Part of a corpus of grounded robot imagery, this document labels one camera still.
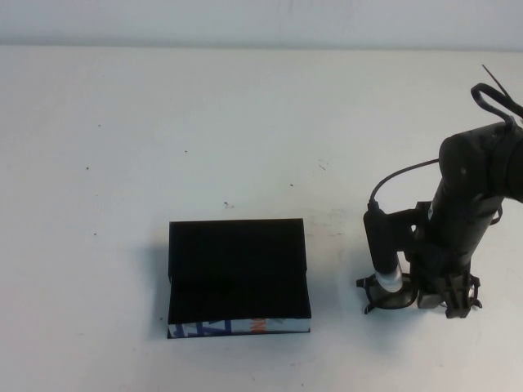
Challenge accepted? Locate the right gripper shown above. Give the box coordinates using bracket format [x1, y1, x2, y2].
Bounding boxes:
[408, 222, 489, 319]

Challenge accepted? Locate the black glasses case printed side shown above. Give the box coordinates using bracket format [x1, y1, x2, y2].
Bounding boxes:
[166, 219, 314, 340]

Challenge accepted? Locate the black zip tie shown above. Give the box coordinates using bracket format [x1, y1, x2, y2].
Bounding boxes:
[481, 64, 523, 111]

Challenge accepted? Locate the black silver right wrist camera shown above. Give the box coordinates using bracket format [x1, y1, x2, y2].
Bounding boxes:
[364, 202, 405, 294]

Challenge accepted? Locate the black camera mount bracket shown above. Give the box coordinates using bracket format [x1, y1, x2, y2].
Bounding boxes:
[386, 201, 436, 250]

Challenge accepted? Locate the thick black cable loop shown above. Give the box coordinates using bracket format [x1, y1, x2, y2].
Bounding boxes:
[470, 82, 516, 124]

